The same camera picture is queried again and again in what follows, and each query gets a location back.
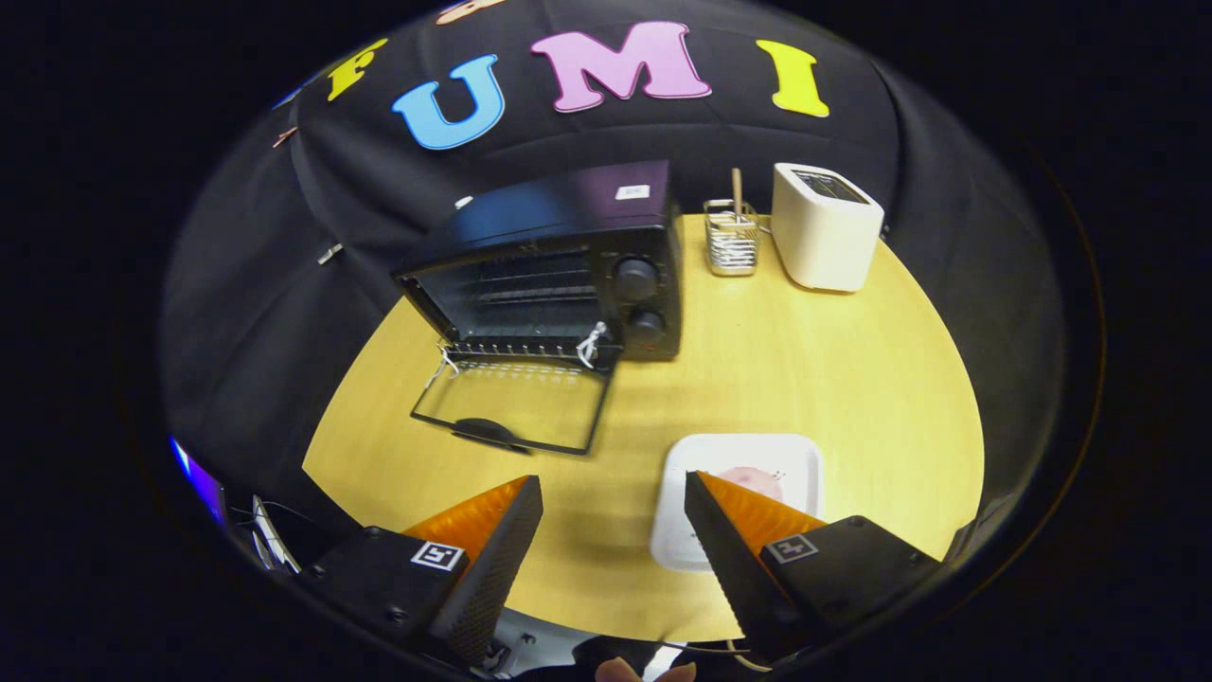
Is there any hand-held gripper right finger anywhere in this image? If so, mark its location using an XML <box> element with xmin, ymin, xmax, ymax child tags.
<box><xmin>684</xmin><ymin>471</ymin><xmax>945</xmax><ymax>664</ymax></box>

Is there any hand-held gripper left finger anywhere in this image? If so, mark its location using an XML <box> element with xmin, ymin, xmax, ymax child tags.
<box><xmin>303</xmin><ymin>476</ymin><xmax>544</xmax><ymax>668</ymax></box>

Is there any white square plate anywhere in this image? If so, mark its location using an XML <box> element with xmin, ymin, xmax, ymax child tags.
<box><xmin>650</xmin><ymin>434</ymin><xmax>825</xmax><ymax>573</ymax></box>

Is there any black toaster oven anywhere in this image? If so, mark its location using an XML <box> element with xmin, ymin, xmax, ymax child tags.
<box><xmin>393</xmin><ymin>159</ymin><xmax>685</xmax><ymax>458</ymax></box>

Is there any metal oven rack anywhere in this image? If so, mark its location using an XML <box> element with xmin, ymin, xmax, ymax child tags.
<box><xmin>443</xmin><ymin>270</ymin><xmax>607</xmax><ymax>363</ymax></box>

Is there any white pop-up toaster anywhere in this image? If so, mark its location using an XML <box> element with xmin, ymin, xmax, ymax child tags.
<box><xmin>771</xmin><ymin>163</ymin><xmax>885</xmax><ymax>293</ymax></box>

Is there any wire utensil holder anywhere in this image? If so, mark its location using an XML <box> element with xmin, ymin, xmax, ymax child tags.
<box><xmin>704</xmin><ymin>199</ymin><xmax>761</xmax><ymax>278</ymax></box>

